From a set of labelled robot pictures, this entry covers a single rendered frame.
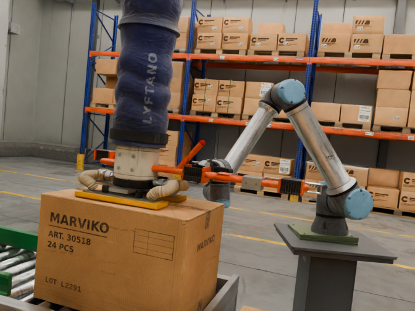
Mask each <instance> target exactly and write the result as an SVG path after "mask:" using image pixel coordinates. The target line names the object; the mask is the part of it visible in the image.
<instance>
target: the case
mask: <svg viewBox="0 0 415 311"><path fill-rule="evenodd" d="M84 189H87V187H82V188H75V189H66V190H62V191H54V192H49V193H42V194H41V202H40V218H39V227H38V242H37V251H36V267H35V282H34V291H33V297H35V298H38V299H41V300H44V301H48V302H52V303H55V304H59V305H63V306H65V307H69V308H71V309H75V310H79V311H202V310H203V309H204V308H205V307H206V306H207V305H208V303H210V301H212V299H213V298H214V297H215V295H216V284H217V272H218V266H219V254H220V242H221V236H222V224H223V217H224V206H225V204H223V203H218V202H211V201H204V200H199V199H192V198H188V197H187V199H186V200H184V201H181V202H178V203H176V202H169V201H168V202H169V204H168V206H167V207H163V208H161V209H158V210H153V209H147V208H142V207H135V206H131V205H124V204H118V203H113V202H106V201H99V200H96V199H88V198H84V197H77V196H75V191H79V190H84Z"/></svg>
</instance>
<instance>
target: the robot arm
mask: <svg viewBox="0 0 415 311"><path fill-rule="evenodd" d="M258 106H259V108H258V110H257V111H256V113H255V114H254V115H253V117H252V119H251V120H250V121H249V123H248V125H247V126H246V128H245V129H244V131H243V132H242V134H241V135H240V137H239V138H238V140H237V141H236V143H235V144H234V146H233V147H232V149H231V150H230V152H229V153H228V155H227V156H226V158H225V159H216V158H215V159H214V160H211V159H207V160H202V161H200V162H197V161H192V162H193V163H195V164H193V165H197V166H202V167H211V172H215V173H219V172H225V173H234V175H236V173H237V171H238V170H239V168H240V167H241V165H242V164H243V162H244V161H245V159H246V158H247V156H248V155H249V153H250V152H251V150H252V149H253V147H254V145H255V144H256V143H257V141H258V139H259V138H260V137H261V135H262V134H263V132H264V130H265V129H266V128H267V126H268V124H269V123H270V121H271V120H272V118H273V117H276V116H278V115H279V113H280V112H281V111H282V110H283V111H284V112H285V114H286V115H287V117H288V119H289V120H290V122H291V124H292V125H293V127H294V129H295V131H296V132H297V134H298V136H299V137H300V140H301V141H302V143H303V144H304V146H305V148H306V150H307V152H308V153H309V155H310V157H311V158H312V161H313V162H314V164H315V166H316V167H317V169H318V171H319V173H320V174H321V176H322V178H323V179H324V181H319V182H318V183H320V184H322V192H321V195H320V194H317V200H316V217H315V219H314V221H313V223H312V225H311V231H312V232H314V233H317V234H323V235H328V236H348V233H349V230H348V226H347V224H346V220H345V217H346V218H349V219H351V220H361V219H364V218H365V217H367V216H368V215H369V214H370V212H371V210H372V207H373V198H372V196H371V194H370V193H369V192H368V191H366V190H365V189H361V188H360V186H359V185H358V182H357V181H356V179H355V178H353V177H350V176H348V174H347V172H346V170H345V168H344V166H343V165H342V163H341V161H340V159H339V158H338V156H337V154H336V152H335V151H334V149H333V147H332V145H331V143H330V141H329V140H328V138H327V137H326V135H325V133H324V131H323V129H322V127H321V126H320V124H319V122H318V121H317V118H316V117H315V115H314V113H313V111H312V110H311V108H310V106H309V104H308V102H307V100H306V98H305V88H304V86H303V84H302V83H301V82H300V81H298V80H296V79H287V80H284V81H282V82H280V83H277V84H275V85H274V86H272V87H271V88H270V89H269V90H268V91H267V92H266V93H265V95H263V97H262V98H261V100H260V101H259V102H258ZM193 165H192V167H193ZM190 183H193V184H196V185H198V186H203V196H204V197H205V199H206V200H208V201H211V202H218V203H223V204H225V206H224V208H228V207H229V206H230V183H224V182H219V181H216V180H213V179H210V181H209V182H207V183H203V184H202V183H201V182H200V183H199V182H194V181H191V182H190Z"/></svg>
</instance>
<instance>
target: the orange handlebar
mask: <svg viewBox="0 0 415 311"><path fill-rule="evenodd" d="M114 162H115V154H113V159H107V158H102V159H101V160H100V163H101V164H105V165H114ZM151 170H152V171H155V172H163V173H172V174H177V175H182V170H183V169H179V168H176V167H169V166H163V165H158V166H156V165H153V166H152V167H151ZM204 177H205V178H208V179H213V180H216V181H219V182H224V183H230V182H235V183H241V182H242V176H238V175H234V173H225V172H219V173H215V172H209V173H207V172H206V173H205V175H204ZM261 186H266V187H271V188H277V187H278V181H276V180H267V179H264V180H262V181H261ZM306 191H309V186H308V185H304V187H303V192H306Z"/></svg>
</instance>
